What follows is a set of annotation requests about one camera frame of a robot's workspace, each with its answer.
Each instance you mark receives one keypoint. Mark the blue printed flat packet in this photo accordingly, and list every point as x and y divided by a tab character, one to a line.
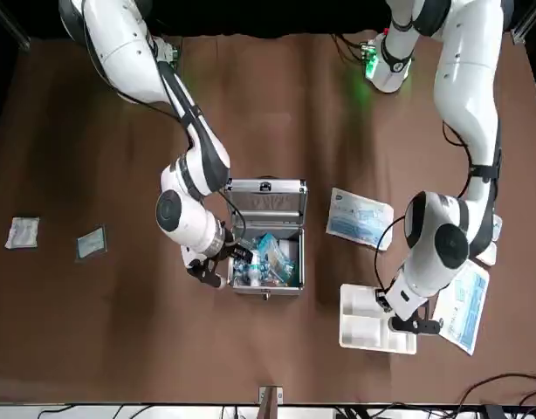
355	218

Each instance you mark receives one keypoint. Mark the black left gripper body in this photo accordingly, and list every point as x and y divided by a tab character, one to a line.
418	323

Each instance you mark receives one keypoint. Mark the aluminium frame post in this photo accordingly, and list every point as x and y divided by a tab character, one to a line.
270	401

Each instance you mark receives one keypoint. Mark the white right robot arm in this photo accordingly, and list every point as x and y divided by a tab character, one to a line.
128	57

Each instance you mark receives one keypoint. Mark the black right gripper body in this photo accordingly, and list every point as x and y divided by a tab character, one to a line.
228	249

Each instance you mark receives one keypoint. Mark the aluminium first-aid kit case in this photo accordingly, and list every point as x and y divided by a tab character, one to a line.
268	205

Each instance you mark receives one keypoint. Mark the blue printed bandage packet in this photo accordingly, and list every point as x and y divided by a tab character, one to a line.
91	242

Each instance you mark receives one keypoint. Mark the white partition tray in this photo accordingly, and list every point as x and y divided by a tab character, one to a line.
359	323

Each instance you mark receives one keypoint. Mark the white disinfectant bottle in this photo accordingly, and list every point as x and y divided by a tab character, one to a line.
252	275

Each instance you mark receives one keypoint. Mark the clear white gauze packet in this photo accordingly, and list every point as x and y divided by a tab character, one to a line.
22	232

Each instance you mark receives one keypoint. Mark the long white green packet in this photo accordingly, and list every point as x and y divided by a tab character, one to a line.
464	314

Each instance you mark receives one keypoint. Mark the white square box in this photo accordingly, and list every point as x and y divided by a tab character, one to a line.
486	255

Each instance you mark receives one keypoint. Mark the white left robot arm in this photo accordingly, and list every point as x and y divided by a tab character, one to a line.
464	109

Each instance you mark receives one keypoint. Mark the clear bag of blue sachets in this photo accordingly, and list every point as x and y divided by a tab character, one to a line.
272	257

